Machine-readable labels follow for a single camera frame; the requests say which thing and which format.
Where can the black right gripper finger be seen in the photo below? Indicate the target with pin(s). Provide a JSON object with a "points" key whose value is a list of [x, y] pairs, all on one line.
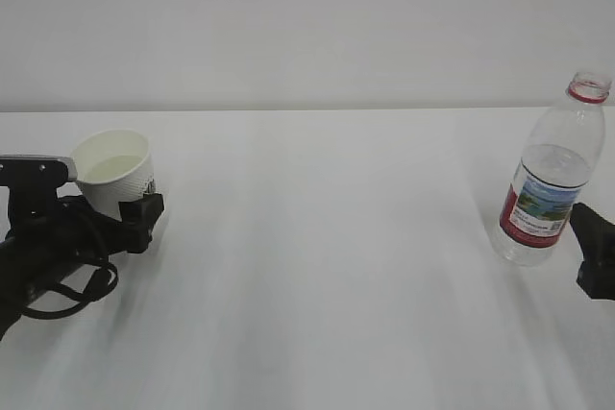
{"points": [[595, 237]]}

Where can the white paper cup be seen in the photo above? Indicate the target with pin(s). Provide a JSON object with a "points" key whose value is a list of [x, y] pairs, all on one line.
{"points": [[114, 167]]}

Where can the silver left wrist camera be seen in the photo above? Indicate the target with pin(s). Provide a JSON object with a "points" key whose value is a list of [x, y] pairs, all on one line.
{"points": [[29, 171]]}

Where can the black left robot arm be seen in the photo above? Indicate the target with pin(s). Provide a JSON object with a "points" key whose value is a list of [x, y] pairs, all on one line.
{"points": [[62, 302]]}

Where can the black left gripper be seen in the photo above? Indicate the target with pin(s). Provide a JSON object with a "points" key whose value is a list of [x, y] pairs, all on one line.
{"points": [[50, 237]]}

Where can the clear water bottle red label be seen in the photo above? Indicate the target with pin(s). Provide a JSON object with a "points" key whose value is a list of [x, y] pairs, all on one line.
{"points": [[558, 159]]}

